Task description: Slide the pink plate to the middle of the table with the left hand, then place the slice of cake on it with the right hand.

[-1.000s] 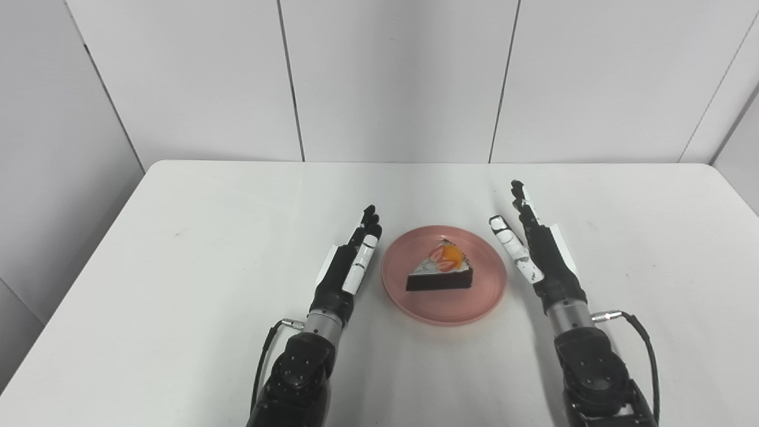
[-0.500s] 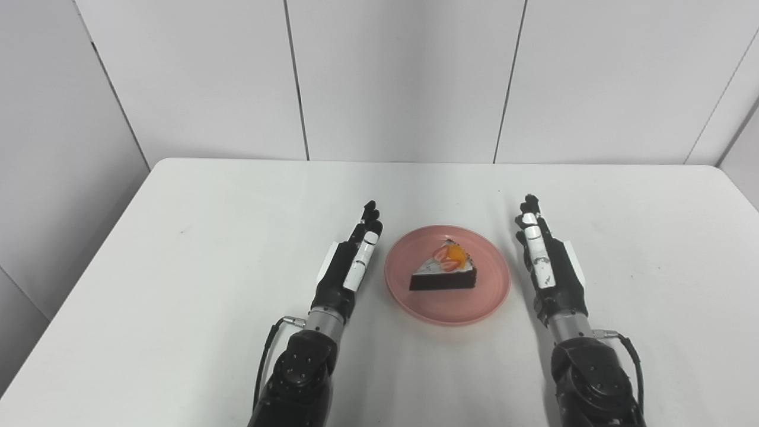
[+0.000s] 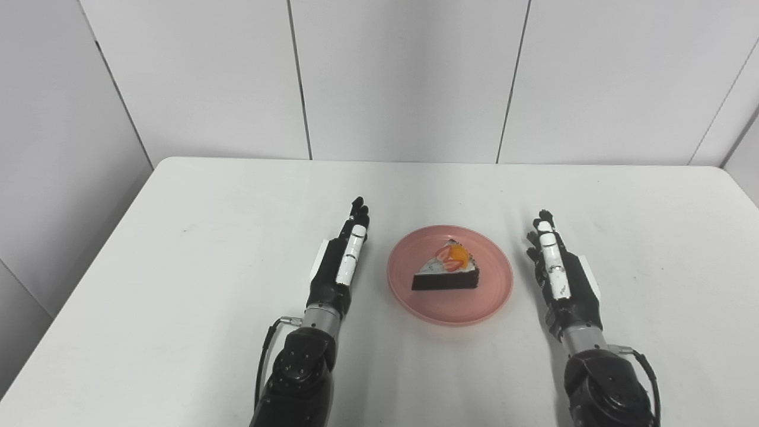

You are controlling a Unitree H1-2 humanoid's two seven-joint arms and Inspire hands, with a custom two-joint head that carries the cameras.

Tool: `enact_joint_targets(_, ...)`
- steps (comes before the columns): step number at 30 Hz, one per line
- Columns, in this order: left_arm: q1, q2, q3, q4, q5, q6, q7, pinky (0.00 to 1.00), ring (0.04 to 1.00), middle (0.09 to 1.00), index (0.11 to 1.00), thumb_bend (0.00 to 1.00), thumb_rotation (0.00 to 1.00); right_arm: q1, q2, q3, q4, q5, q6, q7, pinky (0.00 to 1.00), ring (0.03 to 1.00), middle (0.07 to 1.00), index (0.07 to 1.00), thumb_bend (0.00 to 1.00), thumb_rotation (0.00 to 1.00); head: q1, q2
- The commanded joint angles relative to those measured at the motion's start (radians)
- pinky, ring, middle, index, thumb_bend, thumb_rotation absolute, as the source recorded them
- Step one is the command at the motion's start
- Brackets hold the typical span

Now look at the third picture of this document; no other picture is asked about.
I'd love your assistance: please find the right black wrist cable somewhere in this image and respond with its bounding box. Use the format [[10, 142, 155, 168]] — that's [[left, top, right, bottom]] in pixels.
[[611, 345, 662, 425]]

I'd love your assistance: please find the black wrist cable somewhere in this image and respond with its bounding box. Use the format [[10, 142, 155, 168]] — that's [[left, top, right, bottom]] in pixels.
[[254, 316, 304, 410], [611, 345, 662, 425]]

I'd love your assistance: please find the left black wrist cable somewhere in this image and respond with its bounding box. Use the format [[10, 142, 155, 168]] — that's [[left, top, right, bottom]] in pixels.
[[254, 316, 304, 410]]

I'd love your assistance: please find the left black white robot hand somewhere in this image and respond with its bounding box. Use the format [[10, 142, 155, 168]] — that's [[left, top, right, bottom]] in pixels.
[[306, 197, 371, 321]]

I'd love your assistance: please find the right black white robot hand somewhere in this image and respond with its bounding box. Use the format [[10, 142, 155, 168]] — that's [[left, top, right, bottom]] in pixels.
[[526, 210, 604, 339]]

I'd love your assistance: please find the pink round plate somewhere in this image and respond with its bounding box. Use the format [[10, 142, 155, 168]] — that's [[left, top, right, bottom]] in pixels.
[[387, 225, 514, 326]]

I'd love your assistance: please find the chocolate cake slice with fruit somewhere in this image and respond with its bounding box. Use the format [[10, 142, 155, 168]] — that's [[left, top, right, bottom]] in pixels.
[[412, 239, 480, 292]]

